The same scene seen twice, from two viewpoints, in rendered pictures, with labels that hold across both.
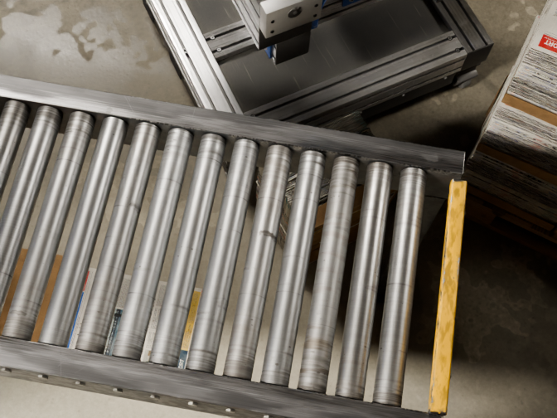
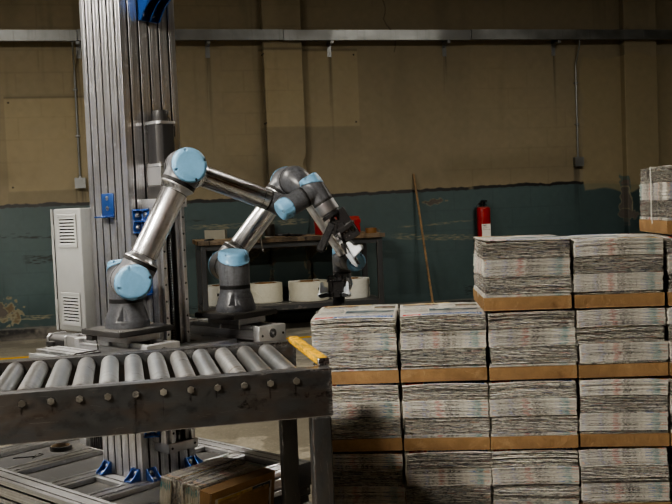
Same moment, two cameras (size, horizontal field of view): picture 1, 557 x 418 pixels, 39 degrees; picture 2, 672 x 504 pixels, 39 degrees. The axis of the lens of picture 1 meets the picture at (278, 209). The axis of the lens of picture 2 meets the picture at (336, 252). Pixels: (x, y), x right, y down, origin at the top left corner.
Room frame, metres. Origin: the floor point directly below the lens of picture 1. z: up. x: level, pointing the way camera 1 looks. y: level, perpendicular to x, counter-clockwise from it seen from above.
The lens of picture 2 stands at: (-2.08, 0.42, 1.21)
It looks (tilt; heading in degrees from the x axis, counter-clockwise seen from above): 3 degrees down; 342
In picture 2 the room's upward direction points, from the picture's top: 2 degrees counter-clockwise
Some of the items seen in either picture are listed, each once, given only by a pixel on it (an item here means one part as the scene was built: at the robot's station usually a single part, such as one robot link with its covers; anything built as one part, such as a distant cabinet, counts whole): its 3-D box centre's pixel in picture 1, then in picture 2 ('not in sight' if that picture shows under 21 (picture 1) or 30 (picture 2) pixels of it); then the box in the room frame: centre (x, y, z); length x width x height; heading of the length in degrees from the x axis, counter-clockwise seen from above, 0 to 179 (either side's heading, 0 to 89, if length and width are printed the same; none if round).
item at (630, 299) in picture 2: not in sight; (608, 294); (0.72, -1.48, 0.86); 0.38 x 0.29 x 0.04; 156
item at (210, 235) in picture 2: not in sight; (287, 230); (6.96, -2.06, 0.96); 1.69 x 0.57 x 0.12; 84
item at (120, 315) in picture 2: not in sight; (126, 312); (1.22, 0.10, 0.87); 0.15 x 0.15 x 0.10
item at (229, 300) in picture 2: not in sight; (235, 297); (1.46, -0.33, 0.87); 0.15 x 0.15 x 0.10
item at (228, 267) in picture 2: not in sight; (233, 266); (1.47, -0.33, 0.98); 0.13 x 0.12 x 0.14; 3
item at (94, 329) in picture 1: (120, 234); (83, 378); (0.50, 0.29, 0.77); 0.47 x 0.05 x 0.05; 174
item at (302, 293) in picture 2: not in sight; (288, 271); (6.93, -2.04, 0.55); 1.80 x 0.70 x 1.09; 84
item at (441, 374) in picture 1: (449, 291); (307, 349); (0.43, -0.31, 0.81); 0.43 x 0.03 x 0.02; 174
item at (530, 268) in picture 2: not in sight; (519, 272); (0.84, -1.21, 0.95); 0.38 x 0.29 x 0.23; 159
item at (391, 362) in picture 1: (400, 283); (278, 363); (0.45, -0.23, 0.77); 0.47 x 0.05 x 0.05; 174
